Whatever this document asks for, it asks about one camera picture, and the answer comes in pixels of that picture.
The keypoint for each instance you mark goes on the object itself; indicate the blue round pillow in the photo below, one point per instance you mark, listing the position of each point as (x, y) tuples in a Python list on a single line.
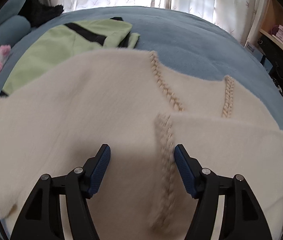
[(11, 28)]

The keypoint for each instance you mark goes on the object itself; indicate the blue bed blanket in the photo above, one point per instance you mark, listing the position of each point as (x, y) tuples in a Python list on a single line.
[(181, 35)]

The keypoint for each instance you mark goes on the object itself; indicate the blue white cardboard box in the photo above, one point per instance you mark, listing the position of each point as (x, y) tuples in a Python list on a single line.
[(256, 52)]

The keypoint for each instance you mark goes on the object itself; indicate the wooden shelf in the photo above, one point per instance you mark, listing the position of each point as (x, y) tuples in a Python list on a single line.
[(274, 12)]

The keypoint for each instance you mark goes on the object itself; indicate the black fuzzy cloth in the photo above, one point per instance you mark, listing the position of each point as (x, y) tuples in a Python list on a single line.
[(39, 10)]

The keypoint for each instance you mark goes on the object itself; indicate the blue cushion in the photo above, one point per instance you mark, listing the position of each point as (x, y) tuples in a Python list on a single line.
[(14, 3)]

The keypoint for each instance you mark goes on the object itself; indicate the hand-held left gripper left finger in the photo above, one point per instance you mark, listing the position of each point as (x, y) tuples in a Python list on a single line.
[(101, 166)]

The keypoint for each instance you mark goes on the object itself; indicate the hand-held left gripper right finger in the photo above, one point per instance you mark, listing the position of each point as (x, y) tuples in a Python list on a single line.
[(183, 166)]

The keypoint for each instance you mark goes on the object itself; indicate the black bag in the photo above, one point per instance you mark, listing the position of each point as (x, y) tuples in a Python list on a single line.
[(279, 55)]

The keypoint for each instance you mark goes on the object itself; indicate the cream fuzzy sweater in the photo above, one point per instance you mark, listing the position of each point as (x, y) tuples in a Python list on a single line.
[(81, 117)]

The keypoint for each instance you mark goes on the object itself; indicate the light green black-striped garment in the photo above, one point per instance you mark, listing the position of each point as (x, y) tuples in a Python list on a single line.
[(51, 47)]

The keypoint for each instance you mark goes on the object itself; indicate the black white patterned cloth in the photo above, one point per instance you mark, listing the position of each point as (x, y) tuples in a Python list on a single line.
[(277, 85)]

